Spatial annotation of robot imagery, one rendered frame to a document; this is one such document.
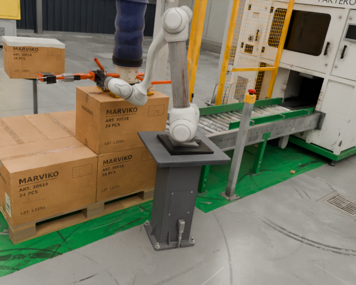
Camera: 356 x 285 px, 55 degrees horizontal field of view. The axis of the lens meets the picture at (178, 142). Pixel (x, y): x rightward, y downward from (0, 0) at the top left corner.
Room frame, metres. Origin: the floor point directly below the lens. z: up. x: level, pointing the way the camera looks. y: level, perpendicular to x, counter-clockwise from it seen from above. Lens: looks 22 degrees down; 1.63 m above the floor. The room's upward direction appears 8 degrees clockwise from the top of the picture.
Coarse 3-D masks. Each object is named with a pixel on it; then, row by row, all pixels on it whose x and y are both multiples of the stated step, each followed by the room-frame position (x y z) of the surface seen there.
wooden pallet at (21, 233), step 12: (132, 192) 2.44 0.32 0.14; (144, 192) 2.53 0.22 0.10; (96, 204) 2.21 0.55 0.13; (108, 204) 2.39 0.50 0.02; (120, 204) 2.42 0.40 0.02; (132, 204) 2.45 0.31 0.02; (48, 216) 1.96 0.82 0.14; (72, 216) 2.17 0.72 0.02; (84, 216) 2.19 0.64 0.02; (96, 216) 2.22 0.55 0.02; (12, 228) 1.80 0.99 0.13; (24, 228) 1.85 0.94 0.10; (36, 228) 1.96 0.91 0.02; (48, 228) 1.98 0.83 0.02; (60, 228) 2.02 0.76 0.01; (12, 240) 1.81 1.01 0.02; (24, 240) 1.85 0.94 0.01
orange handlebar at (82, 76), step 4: (140, 72) 2.67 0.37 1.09; (40, 76) 2.12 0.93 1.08; (80, 76) 2.28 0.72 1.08; (84, 76) 2.30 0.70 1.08; (88, 76) 2.32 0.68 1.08; (92, 76) 2.34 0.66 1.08; (112, 76) 2.45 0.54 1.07; (116, 76) 2.48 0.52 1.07; (136, 76) 2.52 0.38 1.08; (164, 80) 2.50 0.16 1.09; (168, 80) 2.51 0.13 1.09; (152, 84) 2.41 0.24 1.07
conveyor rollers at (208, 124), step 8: (224, 112) 3.83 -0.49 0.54; (232, 112) 3.86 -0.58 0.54; (240, 112) 3.89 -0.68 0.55; (256, 112) 4.05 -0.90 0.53; (264, 112) 4.07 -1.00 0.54; (272, 112) 4.10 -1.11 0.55; (280, 112) 4.14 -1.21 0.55; (168, 120) 3.20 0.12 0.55; (200, 120) 3.36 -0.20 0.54; (208, 120) 3.40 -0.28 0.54; (216, 120) 3.43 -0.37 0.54; (224, 120) 3.47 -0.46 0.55; (232, 120) 3.51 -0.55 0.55; (168, 128) 3.01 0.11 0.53; (200, 128) 3.10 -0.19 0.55; (208, 128) 3.14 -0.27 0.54; (216, 128) 3.18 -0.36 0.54; (224, 128) 3.22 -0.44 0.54
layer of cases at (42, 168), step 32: (0, 128) 2.44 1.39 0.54; (32, 128) 2.53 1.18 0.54; (64, 128) 2.62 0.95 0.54; (0, 160) 1.94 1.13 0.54; (32, 160) 2.00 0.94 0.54; (64, 160) 2.06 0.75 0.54; (96, 160) 2.20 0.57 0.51; (128, 160) 2.40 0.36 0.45; (0, 192) 1.99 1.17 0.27; (32, 192) 1.89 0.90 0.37; (64, 192) 2.04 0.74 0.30; (96, 192) 2.22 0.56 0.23; (128, 192) 2.42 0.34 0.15
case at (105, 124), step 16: (80, 96) 2.45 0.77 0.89; (96, 96) 2.33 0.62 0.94; (112, 96) 2.39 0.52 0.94; (160, 96) 2.59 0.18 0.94; (80, 112) 2.45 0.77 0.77; (96, 112) 2.25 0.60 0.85; (112, 112) 2.28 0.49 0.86; (128, 112) 2.37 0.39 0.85; (144, 112) 2.46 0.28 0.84; (160, 112) 2.57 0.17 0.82; (80, 128) 2.44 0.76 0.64; (96, 128) 2.24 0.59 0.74; (112, 128) 2.29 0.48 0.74; (128, 128) 2.38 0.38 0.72; (144, 128) 2.47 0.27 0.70; (160, 128) 2.58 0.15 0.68; (96, 144) 2.24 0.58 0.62; (112, 144) 2.29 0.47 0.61; (128, 144) 2.39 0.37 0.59
